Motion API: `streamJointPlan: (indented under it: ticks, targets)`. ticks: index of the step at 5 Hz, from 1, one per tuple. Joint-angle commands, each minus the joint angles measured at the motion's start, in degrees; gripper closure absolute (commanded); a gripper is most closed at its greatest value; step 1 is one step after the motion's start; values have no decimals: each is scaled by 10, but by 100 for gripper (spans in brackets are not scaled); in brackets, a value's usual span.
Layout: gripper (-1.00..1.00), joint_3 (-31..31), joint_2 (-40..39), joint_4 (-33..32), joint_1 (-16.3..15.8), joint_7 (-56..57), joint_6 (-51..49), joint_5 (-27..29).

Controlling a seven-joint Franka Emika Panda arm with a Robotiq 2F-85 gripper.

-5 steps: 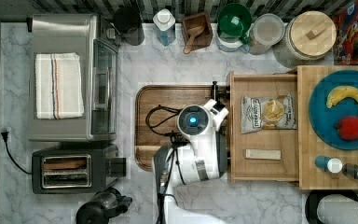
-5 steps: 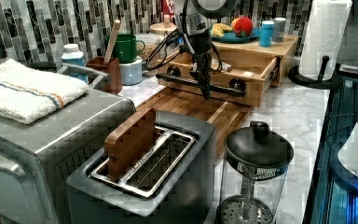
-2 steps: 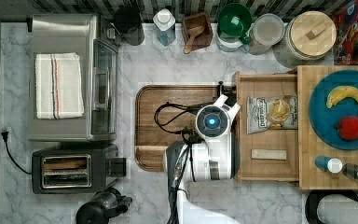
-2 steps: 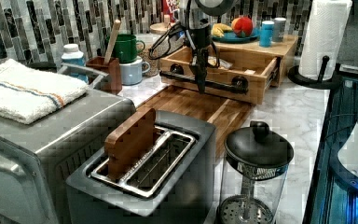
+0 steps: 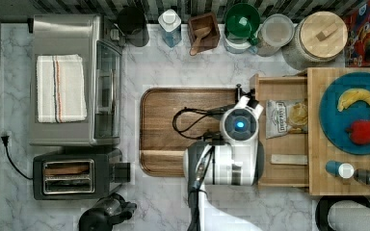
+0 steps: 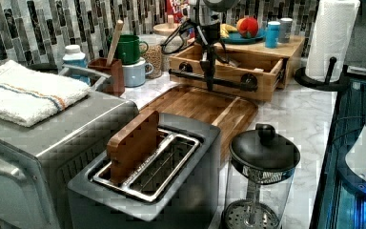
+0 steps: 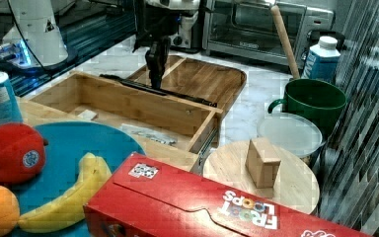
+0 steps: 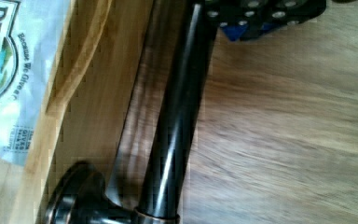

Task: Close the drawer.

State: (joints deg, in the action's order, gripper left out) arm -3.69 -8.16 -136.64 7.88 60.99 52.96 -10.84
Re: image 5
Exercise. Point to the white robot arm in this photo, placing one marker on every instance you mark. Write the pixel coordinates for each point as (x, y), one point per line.
(229, 159)

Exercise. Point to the silver toaster oven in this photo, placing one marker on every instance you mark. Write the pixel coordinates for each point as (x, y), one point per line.
(90, 37)

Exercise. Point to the red toy pepper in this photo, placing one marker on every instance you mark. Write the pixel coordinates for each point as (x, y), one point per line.
(359, 132)

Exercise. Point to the black paper towel holder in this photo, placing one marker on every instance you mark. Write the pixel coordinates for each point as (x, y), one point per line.
(326, 202)

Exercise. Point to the wooden toast slice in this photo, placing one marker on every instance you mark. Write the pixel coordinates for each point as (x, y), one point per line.
(65, 170)

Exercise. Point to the white paper towel roll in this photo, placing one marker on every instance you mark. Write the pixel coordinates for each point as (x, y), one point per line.
(347, 215)

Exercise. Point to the small label card in drawer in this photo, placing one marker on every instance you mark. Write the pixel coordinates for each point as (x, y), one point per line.
(289, 159)

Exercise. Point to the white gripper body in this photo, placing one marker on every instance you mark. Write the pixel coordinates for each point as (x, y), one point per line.
(241, 122)

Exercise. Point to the yellow banana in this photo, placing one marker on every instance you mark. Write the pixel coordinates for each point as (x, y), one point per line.
(351, 96)

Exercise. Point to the blue shaker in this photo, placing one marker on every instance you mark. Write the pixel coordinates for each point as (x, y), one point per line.
(339, 169)

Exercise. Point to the blue bottle with white cap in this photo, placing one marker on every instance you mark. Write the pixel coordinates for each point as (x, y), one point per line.
(170, 24)

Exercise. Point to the white striped folded towel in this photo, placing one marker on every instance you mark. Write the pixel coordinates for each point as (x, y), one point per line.
(61, 89)

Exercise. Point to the red cereal box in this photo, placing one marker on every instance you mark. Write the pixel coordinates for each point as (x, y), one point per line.
(357, 50)

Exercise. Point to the wooden spoon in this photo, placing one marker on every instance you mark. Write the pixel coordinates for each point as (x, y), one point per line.
(200, 34)

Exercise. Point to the brown wooden utensil box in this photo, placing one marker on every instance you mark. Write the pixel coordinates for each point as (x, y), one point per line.
(205, 20)

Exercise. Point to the black round pot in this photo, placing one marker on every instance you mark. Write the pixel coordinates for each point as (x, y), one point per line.
(132, 23)

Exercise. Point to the light blue mug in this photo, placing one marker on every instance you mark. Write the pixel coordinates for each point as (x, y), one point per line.
(239, 48)

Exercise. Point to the small glass jar of grains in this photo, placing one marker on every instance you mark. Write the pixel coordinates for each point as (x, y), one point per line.
(276, 31)

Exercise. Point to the grey two-slot toaster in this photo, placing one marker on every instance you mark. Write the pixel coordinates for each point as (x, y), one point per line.
(107, 171)

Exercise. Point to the wooden cutting board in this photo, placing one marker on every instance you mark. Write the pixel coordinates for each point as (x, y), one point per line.
(161, 147)

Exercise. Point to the chip bag in drawer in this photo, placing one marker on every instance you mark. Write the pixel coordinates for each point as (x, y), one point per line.
(285, 117)

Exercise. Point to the wooden drawer cabinet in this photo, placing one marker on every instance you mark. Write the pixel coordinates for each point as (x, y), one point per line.
(320, 149)

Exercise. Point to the large jar with wooden lid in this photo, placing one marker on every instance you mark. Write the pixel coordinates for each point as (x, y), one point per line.
(318, 39)

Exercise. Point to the green mug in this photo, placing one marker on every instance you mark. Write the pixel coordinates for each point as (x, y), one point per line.
(241, 23)

